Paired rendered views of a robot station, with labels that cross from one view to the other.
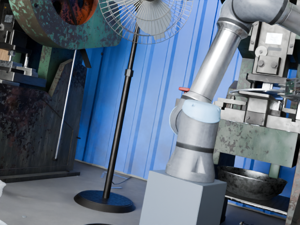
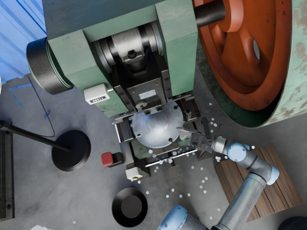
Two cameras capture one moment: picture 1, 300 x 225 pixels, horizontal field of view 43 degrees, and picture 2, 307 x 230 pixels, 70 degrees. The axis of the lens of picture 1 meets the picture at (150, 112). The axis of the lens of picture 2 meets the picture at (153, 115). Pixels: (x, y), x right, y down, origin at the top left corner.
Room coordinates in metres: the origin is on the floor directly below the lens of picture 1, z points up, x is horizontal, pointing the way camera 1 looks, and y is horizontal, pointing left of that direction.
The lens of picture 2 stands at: (1.38, -0.34, 1.94)
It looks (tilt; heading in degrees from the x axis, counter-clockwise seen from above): 69 degrees down; 338
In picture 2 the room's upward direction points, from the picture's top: 22 degrees counter-clockwise
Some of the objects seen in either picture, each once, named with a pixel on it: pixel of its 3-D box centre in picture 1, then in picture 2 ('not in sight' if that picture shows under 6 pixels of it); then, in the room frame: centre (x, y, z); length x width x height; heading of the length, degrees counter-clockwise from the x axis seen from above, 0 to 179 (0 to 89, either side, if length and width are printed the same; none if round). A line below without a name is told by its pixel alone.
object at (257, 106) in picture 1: (256, 109); (161, 133); (1.69, -0.47, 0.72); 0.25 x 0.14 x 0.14; 154
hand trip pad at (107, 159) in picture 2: (185, 96); (108, 159); (1.79, -0.15, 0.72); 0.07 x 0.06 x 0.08; 154
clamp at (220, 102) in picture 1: (231, 99); (124, 112); (1.93, -0.40, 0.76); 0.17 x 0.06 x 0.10; 64
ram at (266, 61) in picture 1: (274, 46); (145, 88); (1.81, -0.53, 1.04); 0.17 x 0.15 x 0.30; 154
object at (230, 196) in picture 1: (247, 193); not in sight; (1.86, -0.55, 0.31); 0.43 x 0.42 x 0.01; 64
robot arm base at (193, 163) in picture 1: (192, 160); not in sight; (1.14, -0.15, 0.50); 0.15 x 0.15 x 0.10
